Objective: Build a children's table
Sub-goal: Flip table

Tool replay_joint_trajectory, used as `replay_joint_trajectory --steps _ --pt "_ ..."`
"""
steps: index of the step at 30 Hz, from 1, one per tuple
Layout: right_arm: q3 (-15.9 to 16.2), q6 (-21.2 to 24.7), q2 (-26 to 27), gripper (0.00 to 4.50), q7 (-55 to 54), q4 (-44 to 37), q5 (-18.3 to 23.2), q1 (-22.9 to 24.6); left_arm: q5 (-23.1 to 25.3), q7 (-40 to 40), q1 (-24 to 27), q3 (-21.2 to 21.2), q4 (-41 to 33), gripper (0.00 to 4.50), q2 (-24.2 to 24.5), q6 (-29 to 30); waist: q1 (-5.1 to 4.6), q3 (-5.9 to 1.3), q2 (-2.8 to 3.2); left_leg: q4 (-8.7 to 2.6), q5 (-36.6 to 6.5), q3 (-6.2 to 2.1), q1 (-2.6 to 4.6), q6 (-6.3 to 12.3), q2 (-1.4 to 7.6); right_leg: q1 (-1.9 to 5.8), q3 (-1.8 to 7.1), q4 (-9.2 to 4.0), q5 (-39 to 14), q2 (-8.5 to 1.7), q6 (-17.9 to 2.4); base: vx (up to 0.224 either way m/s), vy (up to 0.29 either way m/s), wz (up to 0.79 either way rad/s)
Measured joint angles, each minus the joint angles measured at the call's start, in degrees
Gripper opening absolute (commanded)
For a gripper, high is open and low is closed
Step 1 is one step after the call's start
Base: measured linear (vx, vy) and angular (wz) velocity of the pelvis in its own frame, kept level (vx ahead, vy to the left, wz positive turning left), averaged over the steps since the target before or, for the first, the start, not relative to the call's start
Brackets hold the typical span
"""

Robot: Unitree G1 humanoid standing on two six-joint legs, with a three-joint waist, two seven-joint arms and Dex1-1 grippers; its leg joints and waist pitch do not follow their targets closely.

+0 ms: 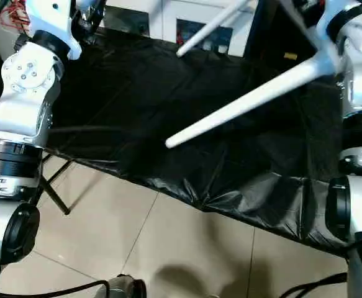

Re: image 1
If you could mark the white jar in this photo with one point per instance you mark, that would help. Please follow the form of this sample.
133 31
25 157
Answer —
221 49

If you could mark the black folding table frame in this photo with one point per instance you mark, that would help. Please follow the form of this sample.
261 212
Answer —
56 192

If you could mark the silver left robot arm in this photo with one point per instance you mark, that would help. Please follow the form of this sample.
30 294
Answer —
22 93

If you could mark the black glossy mat cloth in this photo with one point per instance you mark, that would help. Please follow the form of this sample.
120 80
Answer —
168 93

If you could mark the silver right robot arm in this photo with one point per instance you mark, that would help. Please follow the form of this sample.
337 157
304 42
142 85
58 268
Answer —
360 77

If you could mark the white glass door cabinet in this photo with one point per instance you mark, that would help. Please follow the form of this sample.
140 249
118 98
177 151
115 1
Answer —
162 25

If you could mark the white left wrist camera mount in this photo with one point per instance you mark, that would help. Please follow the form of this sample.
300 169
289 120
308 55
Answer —
50 18

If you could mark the small tan box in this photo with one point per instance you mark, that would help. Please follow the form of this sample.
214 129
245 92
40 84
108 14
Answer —
289 56

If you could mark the grey rounded object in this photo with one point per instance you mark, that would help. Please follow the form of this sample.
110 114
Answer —
121 287

